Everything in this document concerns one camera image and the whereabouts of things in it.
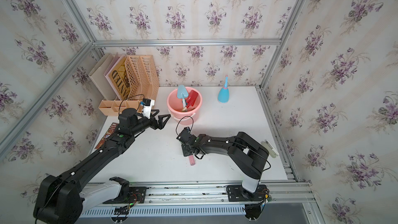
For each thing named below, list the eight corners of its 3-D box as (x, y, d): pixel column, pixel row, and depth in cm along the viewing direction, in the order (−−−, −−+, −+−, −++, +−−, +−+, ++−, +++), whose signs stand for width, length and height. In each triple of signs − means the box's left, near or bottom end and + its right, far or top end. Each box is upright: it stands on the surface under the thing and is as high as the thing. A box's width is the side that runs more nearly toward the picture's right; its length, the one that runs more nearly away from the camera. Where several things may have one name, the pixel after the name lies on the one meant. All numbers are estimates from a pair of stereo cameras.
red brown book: (97, 149, 90) (95, 147, 89) (115, 124, 102) (113, 122, 100) (100, 150, 90) (99, 148, 88) (118, 124, 101) (117, 123, 100)
